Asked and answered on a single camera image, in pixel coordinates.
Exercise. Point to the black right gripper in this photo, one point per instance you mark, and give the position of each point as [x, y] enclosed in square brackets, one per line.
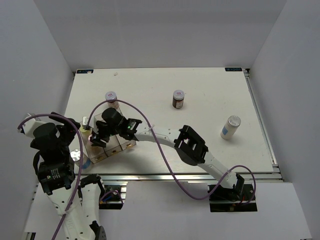
[96, 138]

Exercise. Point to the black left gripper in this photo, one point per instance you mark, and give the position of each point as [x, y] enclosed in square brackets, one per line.
[67, 128]

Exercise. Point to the silver lid white shaker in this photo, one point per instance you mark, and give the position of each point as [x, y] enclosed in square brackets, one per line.
[86, 162]

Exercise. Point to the pink cap spice bottle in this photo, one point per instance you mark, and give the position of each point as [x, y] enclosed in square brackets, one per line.
[95, 143]

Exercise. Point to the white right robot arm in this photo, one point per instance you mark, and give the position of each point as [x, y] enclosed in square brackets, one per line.
[190, 147]

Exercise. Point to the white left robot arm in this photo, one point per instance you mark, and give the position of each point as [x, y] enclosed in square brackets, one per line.
[76, 200]

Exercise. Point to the clear brown organizer tray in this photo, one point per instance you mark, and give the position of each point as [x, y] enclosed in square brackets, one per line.
[115, 145]

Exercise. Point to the yellow cap spice bottle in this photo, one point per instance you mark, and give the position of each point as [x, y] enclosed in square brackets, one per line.
[85, 134]

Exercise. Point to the orange label jar white lid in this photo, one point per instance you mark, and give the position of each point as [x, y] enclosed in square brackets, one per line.
[111, 98]

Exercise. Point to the blue left corner sticker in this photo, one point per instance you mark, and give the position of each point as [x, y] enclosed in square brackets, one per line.
[84, 71]

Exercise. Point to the blue corner sticker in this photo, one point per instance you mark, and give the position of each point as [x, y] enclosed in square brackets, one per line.
[233, 69]
[84, 71]

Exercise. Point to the dark sauce jar white lid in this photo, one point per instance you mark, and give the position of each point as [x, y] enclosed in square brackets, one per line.
[178, 99]

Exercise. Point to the white blue label shaker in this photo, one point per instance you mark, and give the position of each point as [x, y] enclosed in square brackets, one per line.
[230, 127]

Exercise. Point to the blue right corner sticker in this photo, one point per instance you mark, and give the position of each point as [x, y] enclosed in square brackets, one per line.
[233, 69]

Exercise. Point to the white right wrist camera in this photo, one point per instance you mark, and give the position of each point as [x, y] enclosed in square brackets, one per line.
[85, 124]

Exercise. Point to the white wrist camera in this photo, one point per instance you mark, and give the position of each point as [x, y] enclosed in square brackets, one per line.
[85, 124]
[28, 127]

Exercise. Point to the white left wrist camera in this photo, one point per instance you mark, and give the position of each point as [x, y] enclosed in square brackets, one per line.
[28, 127]

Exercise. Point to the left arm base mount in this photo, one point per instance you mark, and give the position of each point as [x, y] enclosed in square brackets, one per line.
[114, 198]

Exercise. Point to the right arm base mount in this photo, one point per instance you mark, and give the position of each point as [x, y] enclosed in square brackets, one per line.
[225, 201]

